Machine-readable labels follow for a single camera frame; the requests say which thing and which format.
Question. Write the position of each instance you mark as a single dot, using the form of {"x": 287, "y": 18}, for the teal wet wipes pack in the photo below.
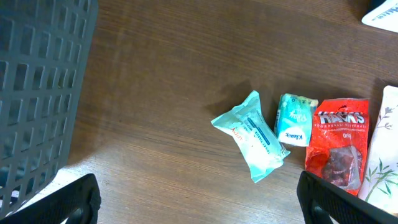
{"x": 259, "y": 146}

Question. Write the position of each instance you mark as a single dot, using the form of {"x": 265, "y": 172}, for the grey plastic mesh basket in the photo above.
{"x": 45, "y": 46}

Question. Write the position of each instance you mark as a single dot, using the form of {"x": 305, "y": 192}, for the red candy bag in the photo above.
{"x": 339, "y": 142}

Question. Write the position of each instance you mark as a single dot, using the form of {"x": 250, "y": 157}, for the small teal tissue pack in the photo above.
{"x": 293, "y": 123}

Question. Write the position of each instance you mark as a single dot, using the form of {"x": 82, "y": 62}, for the white leaf-print cream tube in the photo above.
{"x": 380, "y": 182}

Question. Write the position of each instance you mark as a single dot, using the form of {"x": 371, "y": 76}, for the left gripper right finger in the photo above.
{"x": 323, "y": 202}

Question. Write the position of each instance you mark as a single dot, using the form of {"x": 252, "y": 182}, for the white barcode scanner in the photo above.
{"x": 382, "y": 14}

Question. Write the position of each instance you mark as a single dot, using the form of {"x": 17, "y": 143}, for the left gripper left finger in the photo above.
{"x": 77, "y": 202}

